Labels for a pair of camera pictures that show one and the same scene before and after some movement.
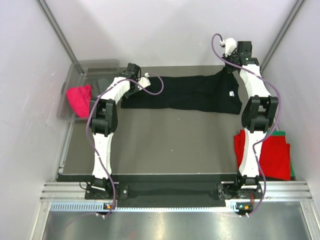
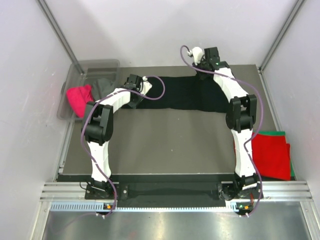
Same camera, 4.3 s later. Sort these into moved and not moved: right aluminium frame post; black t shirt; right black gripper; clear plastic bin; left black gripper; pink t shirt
Moved: right black gripper; left black gripper
Not moved: clear plastic bin; black t shirt; right aluminium frame post; pink t shirt
